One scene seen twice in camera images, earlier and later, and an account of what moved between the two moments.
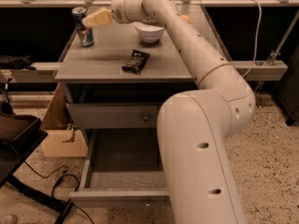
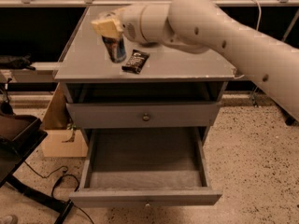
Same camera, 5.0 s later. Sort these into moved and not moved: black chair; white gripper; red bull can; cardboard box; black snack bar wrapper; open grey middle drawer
Moved: red bull can; white gripper
Not moved: cardboard box; black snack bar wrapper; black chair; open grey middle drawer
